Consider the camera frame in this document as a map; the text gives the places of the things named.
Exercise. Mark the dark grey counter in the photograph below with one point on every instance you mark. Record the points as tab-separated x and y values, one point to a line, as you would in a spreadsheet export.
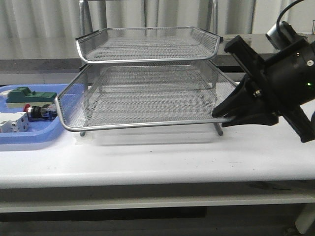
60	53

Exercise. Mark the blue plastic tray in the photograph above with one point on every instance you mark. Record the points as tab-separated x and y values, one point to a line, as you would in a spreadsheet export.
41	133

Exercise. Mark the grey rack frame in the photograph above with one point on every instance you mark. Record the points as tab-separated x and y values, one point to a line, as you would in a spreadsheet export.
86	28

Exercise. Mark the mesh tray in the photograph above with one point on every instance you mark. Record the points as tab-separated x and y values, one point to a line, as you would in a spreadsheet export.
200	72
120	45
122	106

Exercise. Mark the white table leg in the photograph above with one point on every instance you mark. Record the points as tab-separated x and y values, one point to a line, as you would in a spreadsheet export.
305	218

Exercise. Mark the red emergency stop button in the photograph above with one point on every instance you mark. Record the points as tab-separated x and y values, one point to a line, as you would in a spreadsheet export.
46	112

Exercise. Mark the white circuit breaker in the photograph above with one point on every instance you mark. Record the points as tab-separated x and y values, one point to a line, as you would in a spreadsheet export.
14	122

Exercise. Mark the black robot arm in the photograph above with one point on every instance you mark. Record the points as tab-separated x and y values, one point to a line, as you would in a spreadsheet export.
283	34

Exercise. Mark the green terminal block component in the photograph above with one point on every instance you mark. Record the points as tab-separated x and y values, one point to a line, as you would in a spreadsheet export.
19	97

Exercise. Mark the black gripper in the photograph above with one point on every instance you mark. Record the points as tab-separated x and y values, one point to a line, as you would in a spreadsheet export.
272	88

